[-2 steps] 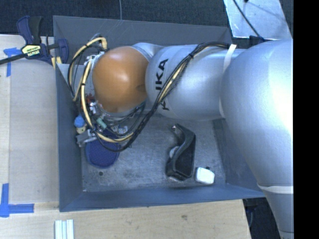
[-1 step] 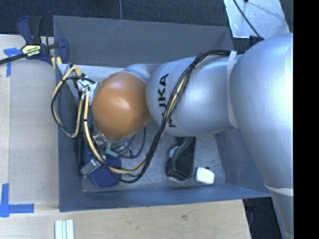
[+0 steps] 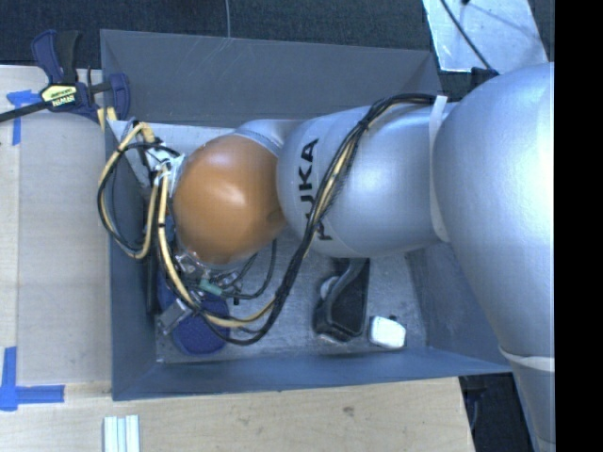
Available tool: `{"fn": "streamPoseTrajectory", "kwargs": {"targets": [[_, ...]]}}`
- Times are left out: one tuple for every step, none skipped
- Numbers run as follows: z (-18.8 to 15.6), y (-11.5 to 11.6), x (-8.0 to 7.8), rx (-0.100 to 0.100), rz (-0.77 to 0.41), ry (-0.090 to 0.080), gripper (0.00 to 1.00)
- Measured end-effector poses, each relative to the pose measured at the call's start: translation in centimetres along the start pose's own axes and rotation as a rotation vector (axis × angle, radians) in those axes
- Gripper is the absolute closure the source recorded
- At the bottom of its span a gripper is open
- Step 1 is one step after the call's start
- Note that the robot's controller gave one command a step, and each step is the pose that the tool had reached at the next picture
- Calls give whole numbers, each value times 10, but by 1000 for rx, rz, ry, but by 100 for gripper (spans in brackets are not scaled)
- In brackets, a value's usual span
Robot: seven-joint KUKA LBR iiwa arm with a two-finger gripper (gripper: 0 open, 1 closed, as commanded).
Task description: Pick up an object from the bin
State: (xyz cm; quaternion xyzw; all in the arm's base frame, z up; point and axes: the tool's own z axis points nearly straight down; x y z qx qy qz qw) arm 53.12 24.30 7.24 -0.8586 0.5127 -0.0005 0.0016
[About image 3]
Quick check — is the pale wood flat board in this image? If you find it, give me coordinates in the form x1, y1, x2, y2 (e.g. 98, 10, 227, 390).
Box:
16, 110, 113, 387

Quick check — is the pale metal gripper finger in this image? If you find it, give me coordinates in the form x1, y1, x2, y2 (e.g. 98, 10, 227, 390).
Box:
157, 299, 193, 336

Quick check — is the dark blue round thing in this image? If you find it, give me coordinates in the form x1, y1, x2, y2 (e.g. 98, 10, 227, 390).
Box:
156, 214, 233, 356

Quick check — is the small white block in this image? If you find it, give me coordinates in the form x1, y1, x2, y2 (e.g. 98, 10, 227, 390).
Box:
368, 315, 407, 349

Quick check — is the grey metal bin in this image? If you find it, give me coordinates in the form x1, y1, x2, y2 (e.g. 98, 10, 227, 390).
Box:
98, 28, 513, 402

